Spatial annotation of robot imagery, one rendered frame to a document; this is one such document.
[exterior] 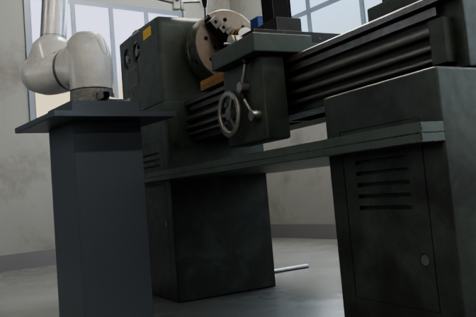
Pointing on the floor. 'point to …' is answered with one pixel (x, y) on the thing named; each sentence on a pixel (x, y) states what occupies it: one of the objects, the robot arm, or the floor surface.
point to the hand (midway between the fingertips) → (176, 2)
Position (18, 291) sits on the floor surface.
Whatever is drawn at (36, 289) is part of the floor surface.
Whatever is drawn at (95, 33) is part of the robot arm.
